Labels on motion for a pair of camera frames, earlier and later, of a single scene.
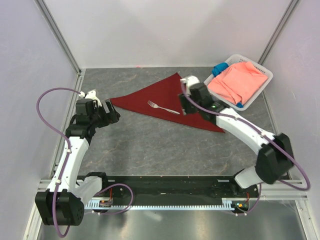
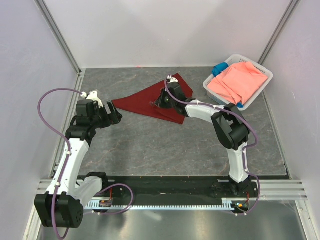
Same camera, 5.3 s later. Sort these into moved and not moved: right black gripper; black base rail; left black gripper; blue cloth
Moved: right black gripper
Not moved: blue cloth; black base rail; left black gripper
